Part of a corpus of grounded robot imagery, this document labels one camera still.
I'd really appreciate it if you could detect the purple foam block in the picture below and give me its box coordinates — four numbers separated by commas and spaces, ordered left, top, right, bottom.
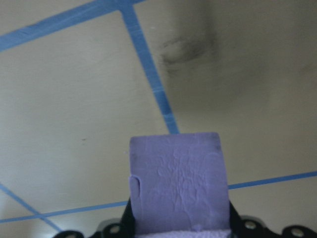
128, 132, 230, 238

